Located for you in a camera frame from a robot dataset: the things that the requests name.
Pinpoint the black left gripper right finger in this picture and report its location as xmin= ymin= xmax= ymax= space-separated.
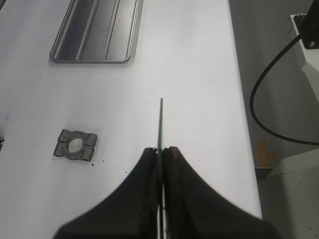
xmin=163 ymin=147 xmax=276 ymax=239

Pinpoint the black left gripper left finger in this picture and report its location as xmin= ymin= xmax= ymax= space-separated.
xmin=54 ymin=148 xmax=159 ymax=239

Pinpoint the green front circuit board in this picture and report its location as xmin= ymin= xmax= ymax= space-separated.
xmin=158 ymin=98 xmax=164 ymax=239

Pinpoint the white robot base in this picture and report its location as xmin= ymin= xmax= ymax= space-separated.
xmin=254 ymin=13 xmax=319 ymax=239

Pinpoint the silver metal tray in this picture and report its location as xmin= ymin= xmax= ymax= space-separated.
xmin=50 ymin=0 xmax=144 ymax=63

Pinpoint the grey metal split clamp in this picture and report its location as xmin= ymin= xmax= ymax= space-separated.
xmin=53 ymin=129 xmax=98 ymax=162

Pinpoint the black cable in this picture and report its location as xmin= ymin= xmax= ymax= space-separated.
xmin=250 ymin=34 xmax=319 ymax=146

